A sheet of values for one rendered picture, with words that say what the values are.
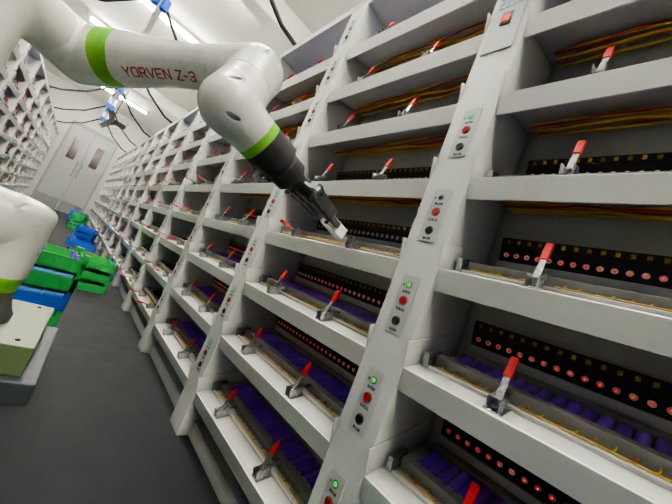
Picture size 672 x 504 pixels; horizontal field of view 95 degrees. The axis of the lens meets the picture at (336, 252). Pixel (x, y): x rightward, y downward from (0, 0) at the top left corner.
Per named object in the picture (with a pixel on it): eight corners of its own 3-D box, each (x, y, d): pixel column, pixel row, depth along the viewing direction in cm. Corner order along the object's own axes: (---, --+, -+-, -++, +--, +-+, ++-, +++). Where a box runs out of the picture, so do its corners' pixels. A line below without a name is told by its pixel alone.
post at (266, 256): (176, 435, 103) (371, -4, 127) (169, 419, 110) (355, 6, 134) (229, 434, 116) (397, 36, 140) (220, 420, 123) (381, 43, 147)
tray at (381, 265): (395, 279, 68) (403, 237, 67) (265, 243, 113) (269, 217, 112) (442, 283, 81) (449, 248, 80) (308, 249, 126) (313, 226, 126)
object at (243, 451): (286, 568, 60) (299, 501, 59) (193, 404, 105) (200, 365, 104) (359, 519, 73) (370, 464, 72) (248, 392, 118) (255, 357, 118)
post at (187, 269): (140, 352, 155) (283, 52, 179) (137, 344, 162) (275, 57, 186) (180, 357, 168) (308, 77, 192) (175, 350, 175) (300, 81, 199)
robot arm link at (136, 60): (125, 98, 70) (93, 42, 61) (154, 74, 76) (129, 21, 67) (276, 117, 64) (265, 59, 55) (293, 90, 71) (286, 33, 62)
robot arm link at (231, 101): (173, 109, 53) (208, 77, 47) (207, 75, 60) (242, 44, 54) (233, 169, 62) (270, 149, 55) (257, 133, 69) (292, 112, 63)
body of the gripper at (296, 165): (260, 178, 67) (288, 206, 73) (280, 177, 61) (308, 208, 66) (280, 153, 69) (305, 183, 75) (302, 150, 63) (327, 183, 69)
